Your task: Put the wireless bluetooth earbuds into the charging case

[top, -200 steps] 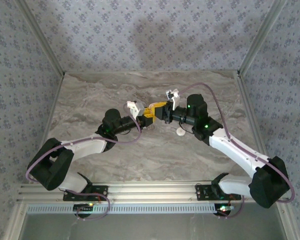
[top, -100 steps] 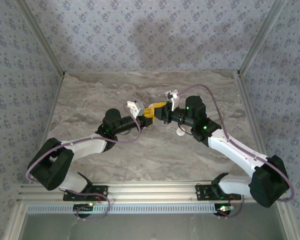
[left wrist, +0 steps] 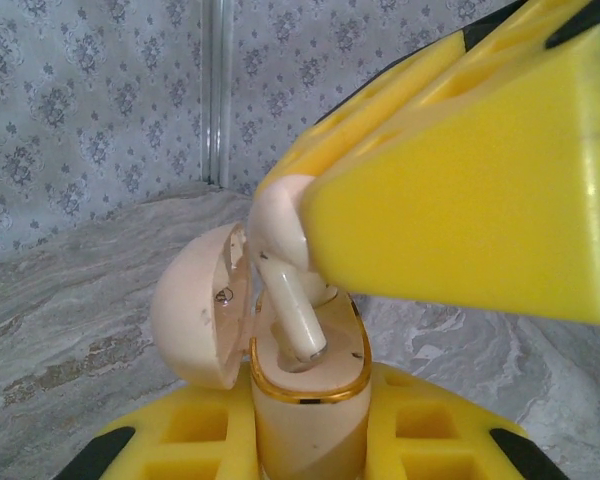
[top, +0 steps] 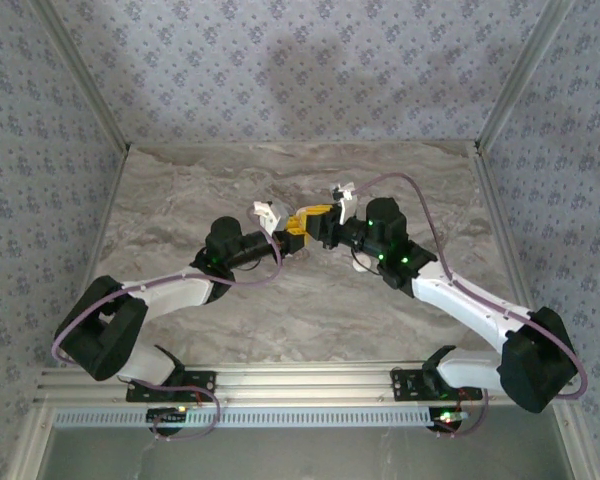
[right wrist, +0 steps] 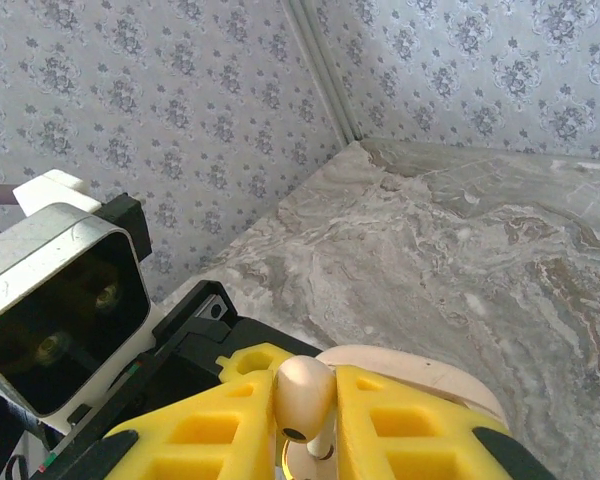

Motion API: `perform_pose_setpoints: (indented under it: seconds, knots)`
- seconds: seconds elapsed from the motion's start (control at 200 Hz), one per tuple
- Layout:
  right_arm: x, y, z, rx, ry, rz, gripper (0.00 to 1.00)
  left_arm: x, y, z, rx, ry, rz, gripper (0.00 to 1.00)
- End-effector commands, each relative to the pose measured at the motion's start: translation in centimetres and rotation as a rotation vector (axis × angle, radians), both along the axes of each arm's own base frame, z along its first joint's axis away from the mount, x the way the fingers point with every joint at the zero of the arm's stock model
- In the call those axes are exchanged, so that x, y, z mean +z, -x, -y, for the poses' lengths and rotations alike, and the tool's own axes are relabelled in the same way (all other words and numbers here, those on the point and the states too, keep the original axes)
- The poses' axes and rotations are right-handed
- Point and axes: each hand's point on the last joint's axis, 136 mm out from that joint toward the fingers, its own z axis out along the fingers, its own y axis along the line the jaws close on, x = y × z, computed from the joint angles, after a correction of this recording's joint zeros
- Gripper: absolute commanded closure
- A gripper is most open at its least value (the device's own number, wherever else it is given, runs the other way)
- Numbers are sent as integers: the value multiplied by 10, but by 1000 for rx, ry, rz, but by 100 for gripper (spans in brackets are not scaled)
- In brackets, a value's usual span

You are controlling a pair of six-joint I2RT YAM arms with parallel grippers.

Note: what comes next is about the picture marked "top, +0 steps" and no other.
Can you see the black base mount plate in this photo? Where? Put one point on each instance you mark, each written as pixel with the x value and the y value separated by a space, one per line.
pixel 192 375
pixel 405 382

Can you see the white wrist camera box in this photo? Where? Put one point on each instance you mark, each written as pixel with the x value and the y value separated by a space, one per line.
pixel 347 200
pixel 265 210

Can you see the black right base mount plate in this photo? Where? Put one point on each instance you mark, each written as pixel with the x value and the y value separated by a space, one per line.
pixel 405 382

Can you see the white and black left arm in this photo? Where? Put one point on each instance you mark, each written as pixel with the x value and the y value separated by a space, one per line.
pixel 175 292

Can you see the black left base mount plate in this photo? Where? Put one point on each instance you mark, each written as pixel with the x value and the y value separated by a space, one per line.
pixel 192 375

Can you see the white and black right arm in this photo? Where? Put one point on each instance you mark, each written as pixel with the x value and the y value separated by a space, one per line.
pixel 460 300

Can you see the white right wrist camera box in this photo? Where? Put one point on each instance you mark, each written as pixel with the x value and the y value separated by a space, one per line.
pixel 347 200

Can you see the small circuit board green light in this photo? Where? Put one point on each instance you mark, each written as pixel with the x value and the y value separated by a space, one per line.
pixel 167 415
pixel 447 417

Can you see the aluminium frame corner post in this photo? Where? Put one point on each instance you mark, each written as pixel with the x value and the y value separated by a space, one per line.
pixel 520 75
pixel 86 75

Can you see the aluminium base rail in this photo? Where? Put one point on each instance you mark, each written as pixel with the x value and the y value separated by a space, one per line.
pixel 300 380

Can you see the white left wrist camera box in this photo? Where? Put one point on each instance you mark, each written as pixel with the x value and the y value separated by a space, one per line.
pixel 265 210

